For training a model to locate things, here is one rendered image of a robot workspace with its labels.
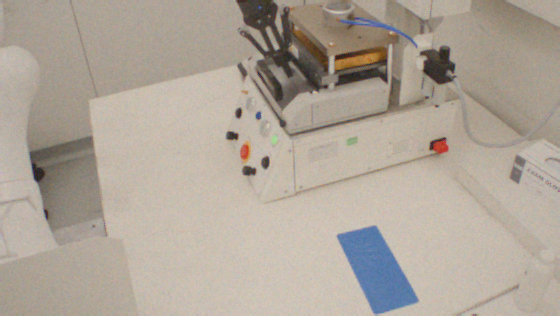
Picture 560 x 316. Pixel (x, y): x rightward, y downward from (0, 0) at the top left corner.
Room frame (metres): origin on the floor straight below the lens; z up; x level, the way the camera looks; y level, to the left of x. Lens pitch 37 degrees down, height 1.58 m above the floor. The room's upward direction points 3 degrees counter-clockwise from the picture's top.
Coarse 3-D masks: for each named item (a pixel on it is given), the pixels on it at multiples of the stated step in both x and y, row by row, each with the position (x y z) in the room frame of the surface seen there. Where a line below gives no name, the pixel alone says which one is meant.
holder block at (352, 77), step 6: (294, 60) 1.20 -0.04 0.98; (300, 66) 1.16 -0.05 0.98; (306, 72) 1.13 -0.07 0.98; (354, 72) 1.08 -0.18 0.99; (384, 72) 1.08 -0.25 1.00; (348, 78) 1.05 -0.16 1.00; (354, 78) 1.05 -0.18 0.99; (360, 78) 1.05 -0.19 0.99; (366, 78) 1.05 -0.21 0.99; (372, 78) 1.06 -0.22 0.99; (384, 78) 1.07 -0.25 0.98; (336, 84) 1.03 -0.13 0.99; (342, 84) 1.03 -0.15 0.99
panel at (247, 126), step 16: (256, 96) 1.13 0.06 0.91; (240, 128) 1.14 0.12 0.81; (256, 128) 1.06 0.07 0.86; (272, 128) 1.00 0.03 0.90; (240, 144) 1.10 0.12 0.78; (256, 144) 1.03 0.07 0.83; (272, 144) 0.96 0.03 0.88; (240, 160) 1.07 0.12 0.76; (256, 160) 1.00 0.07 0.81; (272, 160) 0.93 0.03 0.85; (256, 176) 0.96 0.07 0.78; (256, 192) 0.93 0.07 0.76
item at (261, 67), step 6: (258, 60) 1.14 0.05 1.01; (258, 66) 1.13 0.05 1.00; (264, 66) 1.11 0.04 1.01; (258, 72) 1.14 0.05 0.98; (264, 72) 1.08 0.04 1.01; (270, 72) 1.08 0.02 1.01; (264, 78) 1.08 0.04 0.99; (270, 78) 1.05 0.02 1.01; (276, 78) 1.05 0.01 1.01; (270, 84) 1.04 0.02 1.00; (276, 84) 1.02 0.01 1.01; (276, 90) 1.01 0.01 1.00; (282, 90) 1.01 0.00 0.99; (276, 96) 1.01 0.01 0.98; (282, 96) 1.01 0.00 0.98
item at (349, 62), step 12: (300, 36) 1.17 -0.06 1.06; (312, 48) 1.10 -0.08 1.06; (372, 48) 1.08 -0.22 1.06; (384, 48) 1.08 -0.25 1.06; (324, 60) 1.03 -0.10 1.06; (336, 60) 1.03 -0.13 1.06; (348, 60) 1.04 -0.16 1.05; (360, 60) 1.04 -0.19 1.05; (372, 60) 1.04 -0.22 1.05; (384, 60) 1.07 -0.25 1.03; (348, 72) 1.04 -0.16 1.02
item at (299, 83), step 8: (272, 64) 1.20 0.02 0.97; (296, 64) 1.19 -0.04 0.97; (280, 72) 1.15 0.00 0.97; (296, 72) 1.07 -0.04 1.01; (256, 80) 1.16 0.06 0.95; (264, 80) 1.11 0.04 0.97; (280, 80) 1.11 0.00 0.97; (288, 80) 1.11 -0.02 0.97; (296, 80) 1.07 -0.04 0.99; (304, 80) 1.03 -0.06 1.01; (264, 88) 1.09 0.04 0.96; (288, 88) 1.07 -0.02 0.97; (296, 88) 1.06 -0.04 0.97; (304, 88) 1.03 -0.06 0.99; (312, 88) 1.06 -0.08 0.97; (392, 88) 1.06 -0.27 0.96; (272, 96) 1.03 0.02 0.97; (288, 96) 1.03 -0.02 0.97; (272, 104) 1.03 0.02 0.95; (280, 104) 0.99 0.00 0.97; (288, 104) 0.99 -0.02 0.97; (280, 112) 0.98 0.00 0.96
